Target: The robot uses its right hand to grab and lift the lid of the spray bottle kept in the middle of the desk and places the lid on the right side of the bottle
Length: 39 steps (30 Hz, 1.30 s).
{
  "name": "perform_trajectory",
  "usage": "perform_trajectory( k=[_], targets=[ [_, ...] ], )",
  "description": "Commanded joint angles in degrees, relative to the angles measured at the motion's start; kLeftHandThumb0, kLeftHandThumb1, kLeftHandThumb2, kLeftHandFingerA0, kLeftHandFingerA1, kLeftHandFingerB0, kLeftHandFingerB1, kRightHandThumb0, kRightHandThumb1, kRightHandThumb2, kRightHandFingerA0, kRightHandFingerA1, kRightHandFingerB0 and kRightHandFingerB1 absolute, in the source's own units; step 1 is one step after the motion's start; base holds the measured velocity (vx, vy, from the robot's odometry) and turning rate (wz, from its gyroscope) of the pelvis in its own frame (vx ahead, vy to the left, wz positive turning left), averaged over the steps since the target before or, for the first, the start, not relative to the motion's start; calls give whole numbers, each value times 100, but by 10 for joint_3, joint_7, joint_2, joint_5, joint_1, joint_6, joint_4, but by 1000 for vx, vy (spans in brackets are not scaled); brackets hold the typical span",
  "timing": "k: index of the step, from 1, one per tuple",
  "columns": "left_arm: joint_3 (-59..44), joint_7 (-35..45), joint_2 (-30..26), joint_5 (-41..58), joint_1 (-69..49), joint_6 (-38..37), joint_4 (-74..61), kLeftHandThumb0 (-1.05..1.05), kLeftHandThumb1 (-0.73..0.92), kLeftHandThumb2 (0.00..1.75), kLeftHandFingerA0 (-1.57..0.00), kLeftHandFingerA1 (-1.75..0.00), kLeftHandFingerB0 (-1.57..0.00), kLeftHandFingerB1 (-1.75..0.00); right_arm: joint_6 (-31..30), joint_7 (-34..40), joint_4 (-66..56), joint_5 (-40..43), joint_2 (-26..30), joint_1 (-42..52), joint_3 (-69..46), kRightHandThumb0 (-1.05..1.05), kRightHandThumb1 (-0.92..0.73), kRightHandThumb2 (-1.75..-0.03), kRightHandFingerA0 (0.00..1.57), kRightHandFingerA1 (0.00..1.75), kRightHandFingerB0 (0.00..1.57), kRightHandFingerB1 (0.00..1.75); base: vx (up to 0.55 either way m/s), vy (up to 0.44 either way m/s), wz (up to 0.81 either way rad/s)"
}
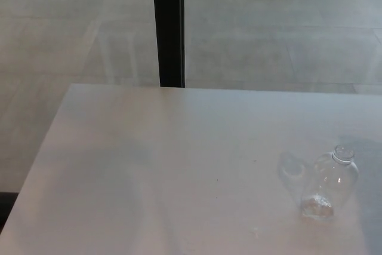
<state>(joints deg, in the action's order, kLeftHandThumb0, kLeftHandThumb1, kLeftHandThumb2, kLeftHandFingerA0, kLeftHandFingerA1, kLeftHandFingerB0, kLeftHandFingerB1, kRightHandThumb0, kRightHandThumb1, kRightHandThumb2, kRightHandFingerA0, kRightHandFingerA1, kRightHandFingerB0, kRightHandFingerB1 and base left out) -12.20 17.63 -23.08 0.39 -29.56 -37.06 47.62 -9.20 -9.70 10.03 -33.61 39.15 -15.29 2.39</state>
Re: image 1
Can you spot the black vertical window post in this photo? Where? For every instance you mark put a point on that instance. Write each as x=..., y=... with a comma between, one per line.
x=168, y=28

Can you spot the clear plastic spray bottle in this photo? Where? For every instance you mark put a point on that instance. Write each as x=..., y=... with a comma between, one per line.
x=328, y=177

